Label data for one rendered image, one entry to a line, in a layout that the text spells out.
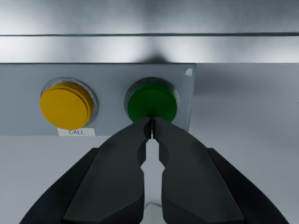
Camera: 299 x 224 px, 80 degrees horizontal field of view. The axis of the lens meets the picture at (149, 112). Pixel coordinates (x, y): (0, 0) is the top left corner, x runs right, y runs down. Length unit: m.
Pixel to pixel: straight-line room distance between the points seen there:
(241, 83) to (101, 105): 0.20
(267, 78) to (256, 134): 0.09
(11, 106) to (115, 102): 0.09
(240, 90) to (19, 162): 0.38
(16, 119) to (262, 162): 0.36
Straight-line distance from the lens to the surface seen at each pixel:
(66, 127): 0.17
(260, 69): 0.29
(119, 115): 0.16
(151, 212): 0.40
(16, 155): 0.40
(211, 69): 0.26
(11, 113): 0.20
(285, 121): 0.35
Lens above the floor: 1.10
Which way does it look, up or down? 62 degrees down
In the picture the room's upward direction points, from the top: 179 degrees counter-clockwise
